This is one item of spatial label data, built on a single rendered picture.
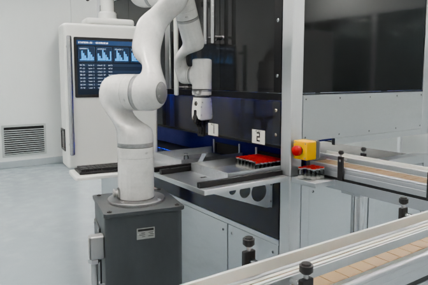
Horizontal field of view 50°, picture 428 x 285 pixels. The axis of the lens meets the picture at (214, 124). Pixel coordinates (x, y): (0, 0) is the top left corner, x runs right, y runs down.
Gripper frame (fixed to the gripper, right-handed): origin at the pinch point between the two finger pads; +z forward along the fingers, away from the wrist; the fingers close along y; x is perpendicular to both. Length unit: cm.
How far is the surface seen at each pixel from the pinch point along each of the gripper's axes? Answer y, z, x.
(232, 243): 17, 54, -7
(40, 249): 46, 104, 173
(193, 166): -9.8, 13.5, -2.8
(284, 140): 3.5, 1.3, -37.4
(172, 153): 14.0, 14.0, 26.1
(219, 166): 4.2, 15.3, -6.7
